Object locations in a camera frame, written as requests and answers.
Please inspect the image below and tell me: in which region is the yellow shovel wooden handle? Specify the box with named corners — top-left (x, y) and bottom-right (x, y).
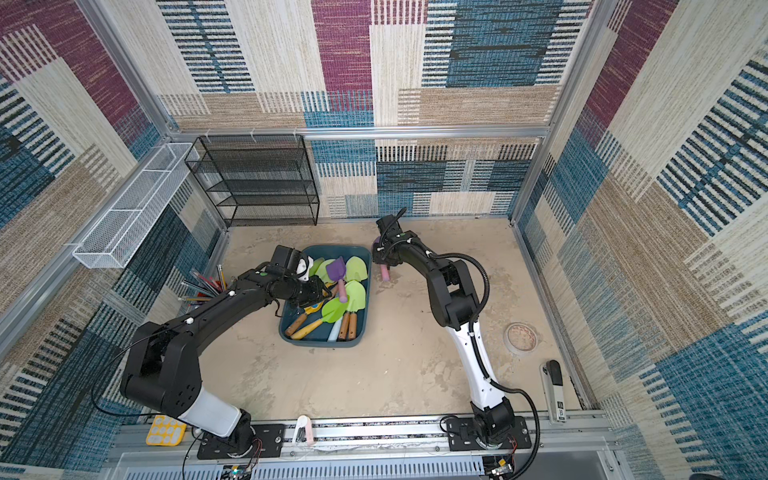
top-left (284, 312), bottom-right (308, 337)

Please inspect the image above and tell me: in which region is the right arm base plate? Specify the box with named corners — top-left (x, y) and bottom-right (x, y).
top-left (439, 415), bottom-right (533, 451)

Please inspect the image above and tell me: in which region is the white pink clip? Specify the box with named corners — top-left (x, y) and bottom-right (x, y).
top-left (292, 415), bottom-right (315, 447)

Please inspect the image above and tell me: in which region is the white black stapler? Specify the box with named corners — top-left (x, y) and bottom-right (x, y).
top-left (540, 359), bottom-right (567, 424)

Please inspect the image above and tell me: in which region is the red pencil holder cup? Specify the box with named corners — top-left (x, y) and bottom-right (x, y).
top-left (178, 265), bottom-right (227, 307)

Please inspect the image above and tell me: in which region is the purple shovel pink handle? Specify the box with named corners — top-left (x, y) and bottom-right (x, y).
top-left (326, 257), bottom-right (348, 303)
top-left (372, 237), bottom-right (390, 282)

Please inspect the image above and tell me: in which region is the black wire shelf rack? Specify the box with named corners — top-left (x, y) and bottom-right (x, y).
top-left (184, 134), bottom-right (320, 228)

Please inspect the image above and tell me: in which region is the yellow calculator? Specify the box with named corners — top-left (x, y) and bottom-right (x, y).
top-left (145, 415), bottom-right (187, 447)

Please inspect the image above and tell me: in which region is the green shovel top right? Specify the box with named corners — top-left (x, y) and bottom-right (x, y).
top-left (344, 256), bottom-right (369, 282)

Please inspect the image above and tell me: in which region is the white mesh wall basket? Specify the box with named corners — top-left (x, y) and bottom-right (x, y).
top-left (73, 143), bottom-right (192, 269)

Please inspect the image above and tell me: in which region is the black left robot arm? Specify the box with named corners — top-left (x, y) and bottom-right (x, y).
top-left (120, 263), bottom-right (332, 458)

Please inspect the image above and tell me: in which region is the green shovel middle right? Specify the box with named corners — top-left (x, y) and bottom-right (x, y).
top-left (337, 281), bottom-right (367, 341)

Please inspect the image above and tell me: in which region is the round coaster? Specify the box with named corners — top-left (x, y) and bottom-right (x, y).
top-left (503, 322), bottom-right (539, 357)

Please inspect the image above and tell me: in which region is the green shovel yellow handle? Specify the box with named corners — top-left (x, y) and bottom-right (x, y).
top-left (290, 298), bottom-right (347, 340)

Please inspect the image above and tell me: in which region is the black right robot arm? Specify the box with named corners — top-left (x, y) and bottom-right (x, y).
top-left (372, 215), bottom-right (531, 448)

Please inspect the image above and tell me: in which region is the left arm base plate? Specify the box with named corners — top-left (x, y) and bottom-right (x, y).
top-left (196, 424), bottom-right (285, 460)

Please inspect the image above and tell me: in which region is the green shovel wooden handle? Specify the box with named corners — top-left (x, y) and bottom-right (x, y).
top-left (309, 259), bottom-right (334, 286)

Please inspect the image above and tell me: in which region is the teal plastic storage box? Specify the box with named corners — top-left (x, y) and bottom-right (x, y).
top-left (278, 244), bottom-right (373, 349)

